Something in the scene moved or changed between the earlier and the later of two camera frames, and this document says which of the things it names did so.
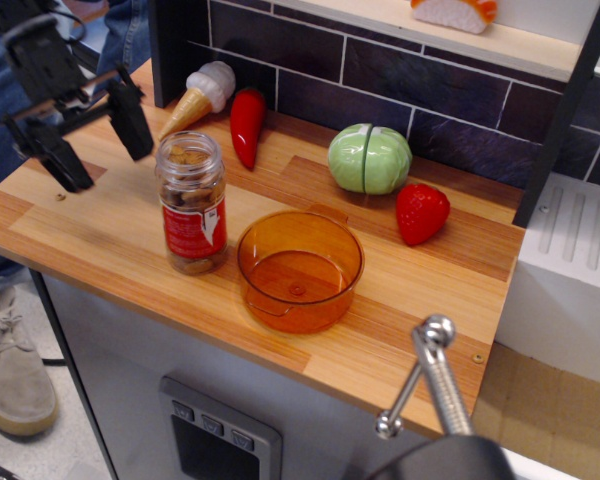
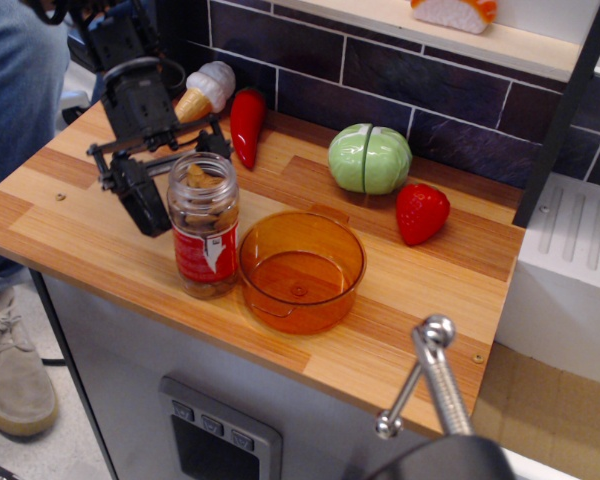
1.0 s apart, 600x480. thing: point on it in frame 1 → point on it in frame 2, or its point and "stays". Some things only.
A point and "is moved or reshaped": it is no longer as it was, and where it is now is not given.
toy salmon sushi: x=460 y=16 stays
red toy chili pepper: x=246 y=117 stays
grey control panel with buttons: x=209 y=438 stays
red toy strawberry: x=420 y=209 stays
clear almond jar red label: x=192 y=189 is moved or reshaped
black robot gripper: x=50 y=68 → x=139 y=94
